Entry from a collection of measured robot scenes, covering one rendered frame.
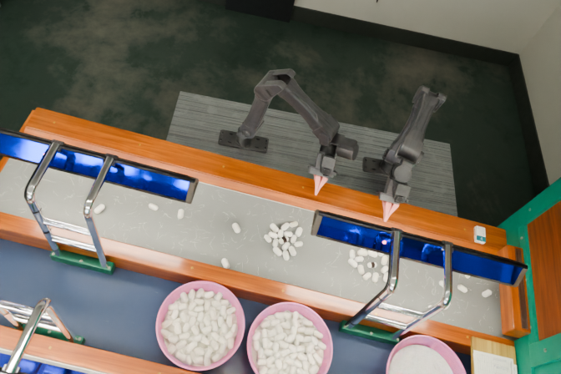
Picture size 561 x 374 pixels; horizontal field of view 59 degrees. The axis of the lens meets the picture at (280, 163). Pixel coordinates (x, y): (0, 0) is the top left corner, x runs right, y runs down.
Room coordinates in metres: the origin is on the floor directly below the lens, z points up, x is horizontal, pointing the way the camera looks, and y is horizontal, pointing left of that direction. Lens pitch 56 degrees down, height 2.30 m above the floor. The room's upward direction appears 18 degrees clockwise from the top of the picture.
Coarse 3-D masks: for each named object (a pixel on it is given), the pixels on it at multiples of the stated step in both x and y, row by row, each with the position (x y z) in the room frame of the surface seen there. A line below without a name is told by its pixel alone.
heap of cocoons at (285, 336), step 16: (272, 320) 0.47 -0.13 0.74; (288, 320) 0.50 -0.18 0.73; (304, 320) 0.51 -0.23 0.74; (256, 336) 0.41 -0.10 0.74; (272, 336) 0.43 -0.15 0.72; (288, 336) 0.44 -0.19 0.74; (304, 336) 0.46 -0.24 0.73; (320, 336) 0.47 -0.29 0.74; (256, 352) 0.37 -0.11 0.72; (272, 352) 0.38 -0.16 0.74; (288, 352) 0.40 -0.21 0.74; (304, 352) 0.42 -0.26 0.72; (320, 352) 0.43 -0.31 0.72; (256, 368) 0.33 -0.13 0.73; (272, 368) 0.34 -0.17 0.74; (288, 368) 0.36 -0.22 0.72; (304, 368) 0.37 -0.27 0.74; (320, 368) 0.38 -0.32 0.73
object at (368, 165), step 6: (366, 162) 1.24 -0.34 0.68; (372, 162) 1.24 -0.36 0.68; (378, 162) 1.25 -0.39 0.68; (384, 162) 1.23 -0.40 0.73; (366, 168) 1.21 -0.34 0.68; (372, 168) 1.22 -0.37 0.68; (378, 168) 1.23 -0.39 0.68; (384, 168) 1.22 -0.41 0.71; (390, 168) 1.21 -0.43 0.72; (384, 174) 1.21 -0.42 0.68
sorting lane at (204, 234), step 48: (0, 192) 0.59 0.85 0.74; (48, 192) 0.65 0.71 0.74; (240, 192) 0.88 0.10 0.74; (144, 240) 0.59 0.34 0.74; (192, 240) 0.64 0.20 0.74; (240, 240) 0.70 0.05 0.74; (288, 240) 0.76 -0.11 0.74; (336, 288) 0.65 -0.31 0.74; (432, 288) 0.76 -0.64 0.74; (480, 288) 0.82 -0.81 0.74
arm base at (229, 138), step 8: (224, 136) 1.13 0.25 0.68; (232, 136) 1.15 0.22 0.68; (256, 136) 1.18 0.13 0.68; (224, 144) 1.10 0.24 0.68; (232, 144) 1.11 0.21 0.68; (240, 144) 1.11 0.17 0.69; (248, 144) 1.12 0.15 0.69; (256, 144) 1.14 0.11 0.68; (264, 144) 1.16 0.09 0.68; (264, 152) 1.12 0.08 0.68
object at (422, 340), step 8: (408, 336) 0.55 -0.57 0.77; (416, 336) 0.56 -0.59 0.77; (424, 336) 0.57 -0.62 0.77; (400, 344) 0.52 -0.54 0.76; (408, 344) 0.54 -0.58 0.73; (416, 344) 0.55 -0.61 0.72; (424, 344) 0.56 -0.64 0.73; (432, 344) 0.56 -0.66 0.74; (440, 344) 0.57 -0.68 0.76; (392, 352) 0.49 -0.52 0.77; (440, 352) 0.55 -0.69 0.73; (448, 352) 0.55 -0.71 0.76; (448, 360) 0.53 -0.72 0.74; (456, 360) 0.53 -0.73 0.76; (456, 368) 0.51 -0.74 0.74
